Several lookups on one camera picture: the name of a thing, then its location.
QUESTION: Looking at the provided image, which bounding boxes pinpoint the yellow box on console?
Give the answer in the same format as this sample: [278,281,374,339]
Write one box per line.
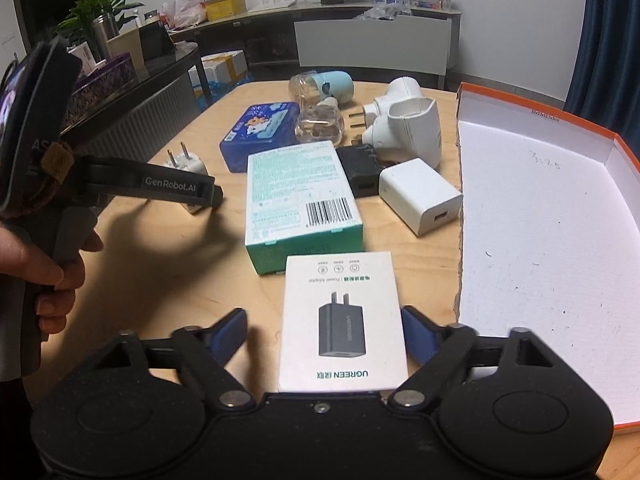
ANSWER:
[204,0,246,22]

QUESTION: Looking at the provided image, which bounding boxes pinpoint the purple patterned box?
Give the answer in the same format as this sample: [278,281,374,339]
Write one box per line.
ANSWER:
[62,52,137,130]

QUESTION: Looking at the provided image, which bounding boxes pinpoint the clear liquid refill bottle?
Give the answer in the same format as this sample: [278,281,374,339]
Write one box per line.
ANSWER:
[295,96,345,146]

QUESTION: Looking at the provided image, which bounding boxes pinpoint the black USB charger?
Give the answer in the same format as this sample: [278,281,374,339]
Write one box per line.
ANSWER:
[336,144,384,198]

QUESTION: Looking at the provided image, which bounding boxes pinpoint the white cube USB charger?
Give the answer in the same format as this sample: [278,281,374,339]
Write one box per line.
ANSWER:
[378,158,463,237]

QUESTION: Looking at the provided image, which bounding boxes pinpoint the person's left hand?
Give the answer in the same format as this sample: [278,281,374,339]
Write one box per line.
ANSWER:
[1,223,86,340]

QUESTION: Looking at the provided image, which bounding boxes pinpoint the dark blue curtain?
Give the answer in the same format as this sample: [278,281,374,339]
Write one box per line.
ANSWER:
[564,0,639,154]

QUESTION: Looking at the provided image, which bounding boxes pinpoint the white UGREEN adapter box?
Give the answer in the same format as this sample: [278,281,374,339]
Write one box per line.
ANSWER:
[278,252,408,393]

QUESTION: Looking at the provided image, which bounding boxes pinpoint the white plastic bag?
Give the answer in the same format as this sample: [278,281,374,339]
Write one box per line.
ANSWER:
[160,0,207,30]

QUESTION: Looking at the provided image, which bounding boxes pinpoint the small white plug charger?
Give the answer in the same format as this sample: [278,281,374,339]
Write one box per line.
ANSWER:
[162,140,212,215]

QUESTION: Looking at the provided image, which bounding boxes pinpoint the potted plant on side table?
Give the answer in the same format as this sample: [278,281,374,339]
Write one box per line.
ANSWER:
[55,0,143,44]

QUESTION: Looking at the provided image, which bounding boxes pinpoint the white yellow cardboard box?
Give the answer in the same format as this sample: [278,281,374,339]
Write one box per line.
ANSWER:
[201,50,248,87]

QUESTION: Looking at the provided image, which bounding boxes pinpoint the blue plastic bag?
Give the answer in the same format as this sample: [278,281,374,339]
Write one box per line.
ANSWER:
[193,73,254,110]

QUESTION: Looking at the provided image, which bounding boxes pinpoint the white plug adapter rear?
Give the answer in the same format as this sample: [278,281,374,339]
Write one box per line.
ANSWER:
[349,77,423,128]

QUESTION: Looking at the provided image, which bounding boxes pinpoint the white TV console cabinet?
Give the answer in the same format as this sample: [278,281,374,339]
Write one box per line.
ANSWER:
[171,3,461,90]

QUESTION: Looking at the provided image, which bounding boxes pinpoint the green white product box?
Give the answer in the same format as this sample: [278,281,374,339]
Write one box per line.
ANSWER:
[244,141,363,275]

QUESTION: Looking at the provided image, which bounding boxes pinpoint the white plug adapter front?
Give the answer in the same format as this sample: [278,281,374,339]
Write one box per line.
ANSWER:
[360,96,442,169]

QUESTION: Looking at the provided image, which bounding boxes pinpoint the orange white cardboard box lid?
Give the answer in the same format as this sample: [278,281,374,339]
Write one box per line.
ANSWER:
[457,84,639,431]

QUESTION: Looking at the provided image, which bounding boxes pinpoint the steel tumbler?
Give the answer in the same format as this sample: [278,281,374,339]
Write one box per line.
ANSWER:
[92,13,118,60]

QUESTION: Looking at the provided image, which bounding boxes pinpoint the light blue toothpick jar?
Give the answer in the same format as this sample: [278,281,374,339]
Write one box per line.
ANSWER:
[288,70,355,108]

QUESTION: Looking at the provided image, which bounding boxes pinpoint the white plug adapter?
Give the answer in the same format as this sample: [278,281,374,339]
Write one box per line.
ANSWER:
[349,77,423,128]
[360,96,442,169]

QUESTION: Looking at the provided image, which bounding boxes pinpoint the blue floss pick box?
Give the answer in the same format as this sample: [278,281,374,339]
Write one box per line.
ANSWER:
[219,102,300,174]

